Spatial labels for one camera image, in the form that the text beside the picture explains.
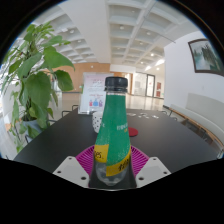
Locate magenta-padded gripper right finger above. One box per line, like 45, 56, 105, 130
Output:
129, 144, 172, 189

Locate green leafy potted plant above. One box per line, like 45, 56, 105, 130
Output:
0, 22, 76, 153

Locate green-labelled clear drink bottle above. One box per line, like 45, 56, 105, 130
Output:
93, 76, 132, 187

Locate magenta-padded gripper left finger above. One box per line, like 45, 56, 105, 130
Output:
53, 144, 98, 189

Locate long white bench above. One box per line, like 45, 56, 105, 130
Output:
163, 92, 224, 158

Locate recessed ceiling lights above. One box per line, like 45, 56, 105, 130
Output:
63, 23, 168, 73

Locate flat round red coaster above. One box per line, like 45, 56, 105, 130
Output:
128, 126, 139, 138

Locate dark-framed landscape picture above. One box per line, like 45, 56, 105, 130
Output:
187, 38, 224, 77

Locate clear acrylic sign stand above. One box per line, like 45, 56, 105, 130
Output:
78, 71, 115, 115

